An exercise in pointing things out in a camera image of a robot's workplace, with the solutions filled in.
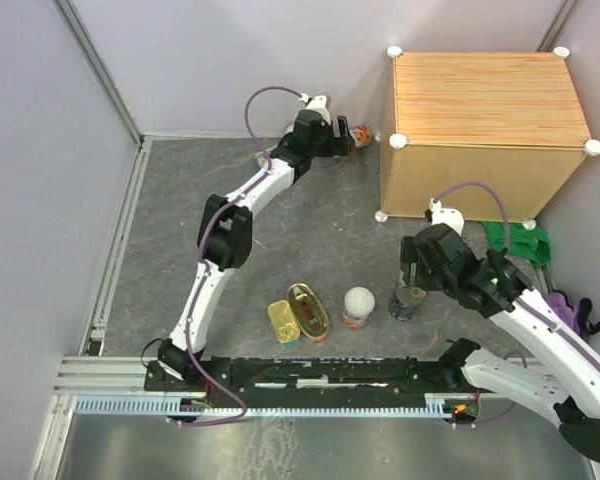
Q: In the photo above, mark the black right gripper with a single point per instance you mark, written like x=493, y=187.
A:
x=409, y=255

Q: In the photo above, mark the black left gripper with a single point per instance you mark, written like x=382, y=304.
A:
x=343, y=145

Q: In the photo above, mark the dark blue round can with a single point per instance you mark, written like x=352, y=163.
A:
x=406, y=301

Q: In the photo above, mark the blue rectangular luncheon meat tin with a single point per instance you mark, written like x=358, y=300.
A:
x=261, y=159

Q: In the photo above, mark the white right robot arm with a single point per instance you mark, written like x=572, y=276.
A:
x=569, y=395

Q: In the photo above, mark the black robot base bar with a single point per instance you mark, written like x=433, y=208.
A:
x=320, y=383

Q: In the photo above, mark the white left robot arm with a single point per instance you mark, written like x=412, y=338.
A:
x=225, y=235

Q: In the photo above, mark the green cloth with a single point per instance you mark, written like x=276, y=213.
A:
x=533, y=245

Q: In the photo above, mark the gold oval fish tin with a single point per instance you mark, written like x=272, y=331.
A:
x=308, y=311

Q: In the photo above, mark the gold rectangular meat tin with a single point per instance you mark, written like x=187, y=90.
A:
x=283, y=322

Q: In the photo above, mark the wooden cube cabinet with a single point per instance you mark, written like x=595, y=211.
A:
x=498, y=133

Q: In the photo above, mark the purple cloth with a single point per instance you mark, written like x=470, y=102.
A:
x=576, y=315

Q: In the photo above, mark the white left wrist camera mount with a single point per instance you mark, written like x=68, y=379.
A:
x=319, y=104

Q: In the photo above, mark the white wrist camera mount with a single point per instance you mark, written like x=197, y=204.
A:
x=437, y=214
x=319, y=104

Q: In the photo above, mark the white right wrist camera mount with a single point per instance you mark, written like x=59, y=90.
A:
x=437, y=214

